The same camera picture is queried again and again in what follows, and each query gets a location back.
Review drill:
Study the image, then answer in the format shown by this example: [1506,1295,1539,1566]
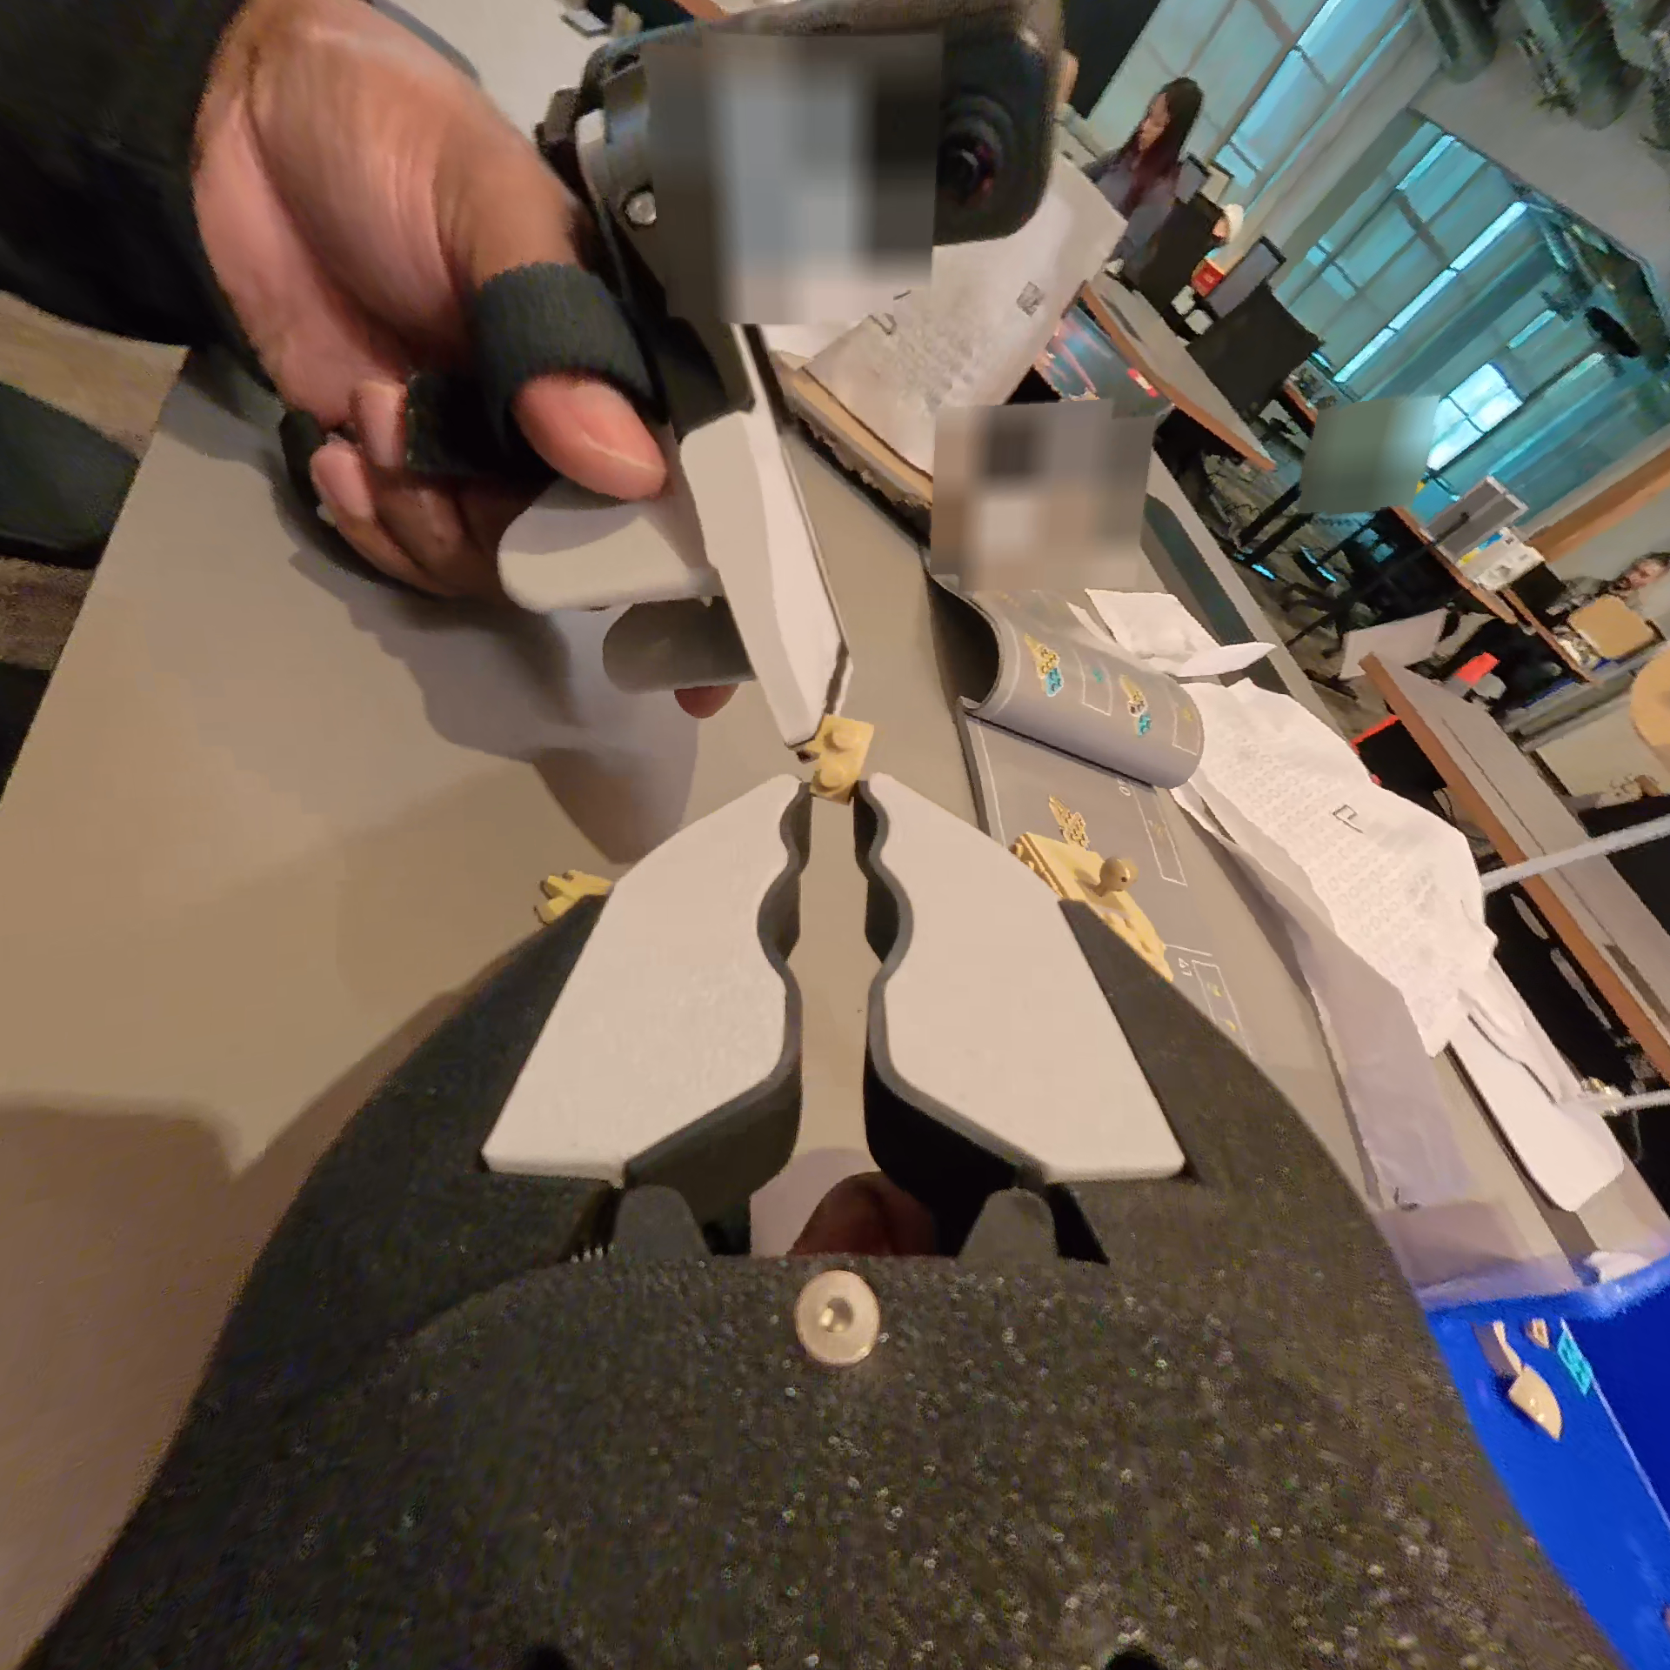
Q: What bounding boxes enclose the grey instruction booklet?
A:
[929,575,1259,1064]

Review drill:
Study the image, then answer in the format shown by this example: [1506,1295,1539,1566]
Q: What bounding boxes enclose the person's left hand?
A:
[193,0,742,723]

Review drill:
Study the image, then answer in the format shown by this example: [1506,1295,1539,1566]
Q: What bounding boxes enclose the tan brick model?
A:
[1012,798,1173,982]

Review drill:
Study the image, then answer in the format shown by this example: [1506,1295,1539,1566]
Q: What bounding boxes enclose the grey equipment case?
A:
[1429,476,1549,590]

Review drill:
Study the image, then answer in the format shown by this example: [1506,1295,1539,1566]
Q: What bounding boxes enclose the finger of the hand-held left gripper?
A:
[672,319,857,752]

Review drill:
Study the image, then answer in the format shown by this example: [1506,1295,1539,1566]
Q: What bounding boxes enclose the wood-edged neighbouring desk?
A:
[1364,651,1670,1085]
[1075,275,1278,475]

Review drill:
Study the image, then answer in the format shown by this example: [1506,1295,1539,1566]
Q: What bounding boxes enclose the dark printed cardboard box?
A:
[1031,305,1183,407]

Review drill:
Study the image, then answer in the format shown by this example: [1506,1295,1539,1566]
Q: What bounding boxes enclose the blue plastic bin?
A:
[1421,1252,1670,1670]

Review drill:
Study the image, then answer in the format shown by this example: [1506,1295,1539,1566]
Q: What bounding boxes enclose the person's dark clothing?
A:
[0,380,141,566]

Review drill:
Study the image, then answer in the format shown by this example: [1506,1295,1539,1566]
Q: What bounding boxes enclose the black office chair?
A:
[1180,279,1322,422]

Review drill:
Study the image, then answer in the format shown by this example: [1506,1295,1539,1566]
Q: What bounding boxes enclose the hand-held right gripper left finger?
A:
[480,773,807,1221]

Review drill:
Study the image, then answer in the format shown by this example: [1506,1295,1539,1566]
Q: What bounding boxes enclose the plain white paper bag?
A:
[1442,998,1632,1213]
[1285,901,1450,1208]

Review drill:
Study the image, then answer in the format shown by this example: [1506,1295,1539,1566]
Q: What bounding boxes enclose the crumpled white paper bag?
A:
[1082,588,1278,682]

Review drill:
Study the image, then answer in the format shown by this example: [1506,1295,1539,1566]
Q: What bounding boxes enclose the white printed paper bag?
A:
[796,161,1129,446]

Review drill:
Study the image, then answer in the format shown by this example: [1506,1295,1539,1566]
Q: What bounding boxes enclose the tan brick plates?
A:
[798,714,878,800]

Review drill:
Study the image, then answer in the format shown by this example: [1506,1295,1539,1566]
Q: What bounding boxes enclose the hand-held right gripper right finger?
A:
[854,772,1188,1229]

